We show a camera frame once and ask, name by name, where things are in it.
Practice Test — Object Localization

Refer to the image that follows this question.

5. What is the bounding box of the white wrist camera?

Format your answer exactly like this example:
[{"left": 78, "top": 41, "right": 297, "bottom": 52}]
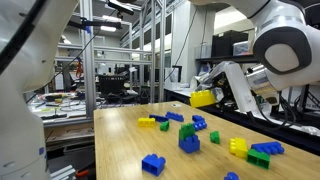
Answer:
[{"left": 218, "top": 61, "right": 259, "bottom": 114}]

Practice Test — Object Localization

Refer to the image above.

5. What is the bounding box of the black wall shelf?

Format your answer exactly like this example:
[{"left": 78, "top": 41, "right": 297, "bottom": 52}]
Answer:
[{"left": 196, "top": 54, "right": 258, "bottom": 65}]

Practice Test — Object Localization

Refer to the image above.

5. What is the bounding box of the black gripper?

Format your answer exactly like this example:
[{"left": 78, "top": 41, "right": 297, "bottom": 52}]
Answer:
[{"left": 213, "top": 74, "right": 243, "bottom": 112}]

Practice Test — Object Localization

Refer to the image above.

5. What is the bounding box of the white side table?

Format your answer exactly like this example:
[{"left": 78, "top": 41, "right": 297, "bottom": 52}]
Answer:
[{"left": 163, "top": 87, "right": 320, "bottom": 136}]

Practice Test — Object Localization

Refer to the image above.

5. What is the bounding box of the clear storage container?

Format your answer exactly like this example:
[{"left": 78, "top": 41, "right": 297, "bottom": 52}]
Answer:
[{"left": 232, "top": 40, "right": 251, "bottom": 56}]

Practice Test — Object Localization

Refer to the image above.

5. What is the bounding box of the black mesh basket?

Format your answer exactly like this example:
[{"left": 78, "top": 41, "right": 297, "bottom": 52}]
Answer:
[{"left": 97, "top": 73, "right": 127, "bottom": 96}]

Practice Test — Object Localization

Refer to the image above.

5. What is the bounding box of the long blue lego brick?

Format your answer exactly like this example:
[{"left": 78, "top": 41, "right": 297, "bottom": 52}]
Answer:
[
  {"left": 193, "top": 120, "right": 208, "bottom": 132},
  {"left": 165, "top": 111, "right": 185, "bottom": 123},
  {"left": 149, "top": 114, "right": 170, "bottom": 123},
  {"left": 223, "top": 171, "right": 240, "bottom": 180},
  {"left": 250, "top": 141, "right": 286, "bottom": 156}
]

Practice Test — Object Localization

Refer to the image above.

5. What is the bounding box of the cluttered background workbench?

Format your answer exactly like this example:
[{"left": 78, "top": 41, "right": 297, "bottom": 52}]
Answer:
[{"left": 28, "top": 89, "right": 151, "bottom": 129}]

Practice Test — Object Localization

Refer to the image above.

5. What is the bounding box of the black case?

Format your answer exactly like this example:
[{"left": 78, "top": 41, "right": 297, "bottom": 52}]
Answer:
[{"left": 211, "top": 29, "right": 250, "bottom": 58}]

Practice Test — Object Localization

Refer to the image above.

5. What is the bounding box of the clear plastic bag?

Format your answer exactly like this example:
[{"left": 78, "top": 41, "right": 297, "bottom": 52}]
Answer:
[{"left": 192, "top": 63, "right": 228, "bottom": 91}]

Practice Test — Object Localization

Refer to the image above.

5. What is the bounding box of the small green lego brick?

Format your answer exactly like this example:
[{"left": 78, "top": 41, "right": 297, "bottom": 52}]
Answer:
[
  {"left": 159, "top": 120, "right": 171, "bottom": 132},
  {"left": 209, "top": 130, "right": 221, "bottom": 145}
]

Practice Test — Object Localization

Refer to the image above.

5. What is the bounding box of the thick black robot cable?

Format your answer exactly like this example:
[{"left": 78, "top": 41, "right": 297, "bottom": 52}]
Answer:
[{"left": 0, "top": 0, "right": 48, "bottom": 73}]

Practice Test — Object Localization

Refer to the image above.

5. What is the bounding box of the yellow three-stud lego brick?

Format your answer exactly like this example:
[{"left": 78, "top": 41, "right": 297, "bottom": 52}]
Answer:
[
  {"left": 137, "top": 117, "right": 157, "bottom": 128},
  {"left": 189, "top": 89, "right": 217, "bottom": 109},
  {"left": 228, "top": 137, "right": 249, "bottom": 160}
]

